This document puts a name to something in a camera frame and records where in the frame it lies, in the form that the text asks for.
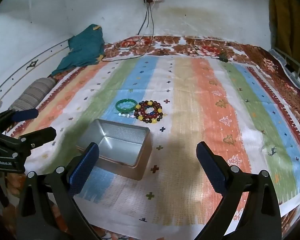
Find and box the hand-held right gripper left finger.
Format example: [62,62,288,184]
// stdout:
[16,142,108,240]

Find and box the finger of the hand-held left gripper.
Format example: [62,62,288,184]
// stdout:
[0,108,39,133]
[19,127,57,149]

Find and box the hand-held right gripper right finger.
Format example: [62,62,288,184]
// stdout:
[196,141,282,240]

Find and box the silver metal tin box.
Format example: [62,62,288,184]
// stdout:
[76,119,151,181]

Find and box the green jade bangle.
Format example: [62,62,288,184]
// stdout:
[115,99,138,114]

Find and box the red and yellow beaded bracelet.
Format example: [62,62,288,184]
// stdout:
[134,100,164,124]

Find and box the grey striped rolled pillow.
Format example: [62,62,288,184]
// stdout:
[9,77,57,112]

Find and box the striped pastel mat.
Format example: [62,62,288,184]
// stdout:
[5,55,300,228]

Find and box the teal cloth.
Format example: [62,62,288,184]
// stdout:
[51,24,106,77]

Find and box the black charger plug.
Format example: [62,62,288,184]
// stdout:
[216,52,232,63]

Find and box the white plastic basket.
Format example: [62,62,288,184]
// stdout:
[269,47,300,90]

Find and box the yellow cloth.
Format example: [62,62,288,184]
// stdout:
[269,0,300,48]

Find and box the white cable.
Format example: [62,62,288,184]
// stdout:
[112,36,150,52]

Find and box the black cable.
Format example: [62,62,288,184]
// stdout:
[100,2,155,63]
[136,2,149,35]

